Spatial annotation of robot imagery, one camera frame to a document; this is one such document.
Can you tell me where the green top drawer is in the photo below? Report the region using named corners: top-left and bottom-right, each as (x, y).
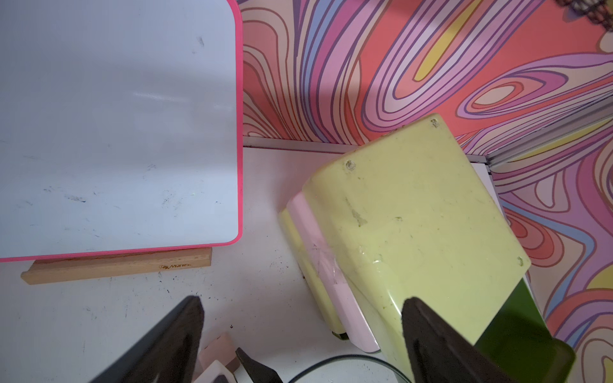
top-left (475, 279), bottom-right (576, 382)

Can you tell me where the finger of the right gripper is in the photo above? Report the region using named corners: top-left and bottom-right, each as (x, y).
top-left (236, 348), bottom-right (283, 383)

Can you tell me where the wooden whiteboard stand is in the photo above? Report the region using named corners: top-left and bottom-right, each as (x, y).
top-left (21, 247), bottom-right (212, 285)

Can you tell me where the yellow green drawer cabinet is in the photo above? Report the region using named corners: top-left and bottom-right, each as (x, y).
top-left (277, 113), bottom-right (533, 383)

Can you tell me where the pink framed whiteboard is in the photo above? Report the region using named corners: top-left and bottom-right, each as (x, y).
top-left (1, 1), bottom-right (243, 262)

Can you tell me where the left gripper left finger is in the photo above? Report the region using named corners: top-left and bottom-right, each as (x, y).
top-left (93, 295), bottom-right (204, 382)

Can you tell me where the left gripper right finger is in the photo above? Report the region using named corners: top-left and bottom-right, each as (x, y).
top-left (402, 297), bottom-right (513, 382)

